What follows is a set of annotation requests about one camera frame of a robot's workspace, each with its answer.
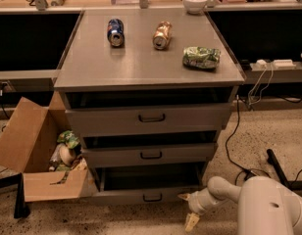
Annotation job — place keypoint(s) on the grey bottom drawer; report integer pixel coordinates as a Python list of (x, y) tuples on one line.
[(146, 184)]

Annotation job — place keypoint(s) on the grey drawer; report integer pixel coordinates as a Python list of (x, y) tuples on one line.
[(115, 113), (146, 184), (150, 149)]

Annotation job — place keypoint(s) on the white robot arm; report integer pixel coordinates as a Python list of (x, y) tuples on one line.
[(265, 207)]

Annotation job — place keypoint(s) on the grey middle drawer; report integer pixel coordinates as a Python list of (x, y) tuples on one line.
[(150, 149)]

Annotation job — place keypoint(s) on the grey drawer cabinet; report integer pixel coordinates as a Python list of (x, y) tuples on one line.
[(93, 64)]

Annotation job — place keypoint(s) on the grey top drawer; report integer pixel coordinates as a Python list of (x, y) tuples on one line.
[(115, 113)]

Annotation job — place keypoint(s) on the black stand leg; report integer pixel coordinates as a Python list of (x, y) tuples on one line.
[(294, 185)]

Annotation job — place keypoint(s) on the white cup in box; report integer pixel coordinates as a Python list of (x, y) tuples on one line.
[(67, 155)]

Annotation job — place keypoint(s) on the green bag in box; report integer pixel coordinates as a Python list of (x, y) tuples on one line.
[(69, 139)]

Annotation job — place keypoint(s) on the green chip bag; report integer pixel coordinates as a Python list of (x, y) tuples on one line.
[(201, 57)]

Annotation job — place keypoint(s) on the white power strip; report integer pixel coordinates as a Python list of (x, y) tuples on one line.
[(275, 64)]

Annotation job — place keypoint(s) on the orange soda can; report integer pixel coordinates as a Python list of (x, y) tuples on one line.
[(162, 36)]

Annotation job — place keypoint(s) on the cardboard box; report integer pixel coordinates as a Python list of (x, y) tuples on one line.
[(26, 145)]

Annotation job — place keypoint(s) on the blue soda can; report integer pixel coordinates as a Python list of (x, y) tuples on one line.
[(115, 32)]

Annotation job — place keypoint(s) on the white bowl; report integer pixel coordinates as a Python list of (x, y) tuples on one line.
[(194, 6)]

